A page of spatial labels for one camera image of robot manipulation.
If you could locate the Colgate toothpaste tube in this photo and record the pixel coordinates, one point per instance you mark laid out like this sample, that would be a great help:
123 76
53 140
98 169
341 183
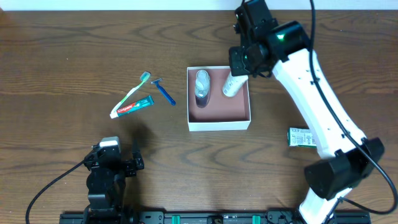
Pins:
138 105

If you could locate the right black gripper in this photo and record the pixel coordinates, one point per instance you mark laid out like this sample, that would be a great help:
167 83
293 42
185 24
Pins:
238 62

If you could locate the clear bottle dark liquid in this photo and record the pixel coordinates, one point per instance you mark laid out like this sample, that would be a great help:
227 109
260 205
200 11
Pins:
202 88

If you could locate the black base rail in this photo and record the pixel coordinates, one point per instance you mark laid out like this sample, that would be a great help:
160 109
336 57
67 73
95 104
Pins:
271 217

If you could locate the white cardboard box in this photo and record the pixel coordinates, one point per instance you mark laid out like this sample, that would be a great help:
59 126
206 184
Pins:
222 113

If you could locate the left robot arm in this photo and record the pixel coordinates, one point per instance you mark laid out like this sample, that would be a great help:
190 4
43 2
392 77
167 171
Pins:
108 172

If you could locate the green white toothbrush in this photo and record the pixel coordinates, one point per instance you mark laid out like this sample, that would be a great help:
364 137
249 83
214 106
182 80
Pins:
144 77

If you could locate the white patterned cream tube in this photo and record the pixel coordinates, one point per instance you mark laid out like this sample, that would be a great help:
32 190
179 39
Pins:
233 84

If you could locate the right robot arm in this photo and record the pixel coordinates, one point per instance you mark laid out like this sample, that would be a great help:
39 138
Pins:
283 51

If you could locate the small green white box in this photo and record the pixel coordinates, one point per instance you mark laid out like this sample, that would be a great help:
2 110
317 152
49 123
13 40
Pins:
298 137

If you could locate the blue disposable razor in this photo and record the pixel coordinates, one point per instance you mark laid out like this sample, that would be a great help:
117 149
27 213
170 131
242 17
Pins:
163 91

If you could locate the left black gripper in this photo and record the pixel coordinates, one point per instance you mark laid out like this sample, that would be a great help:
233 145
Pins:
125 163

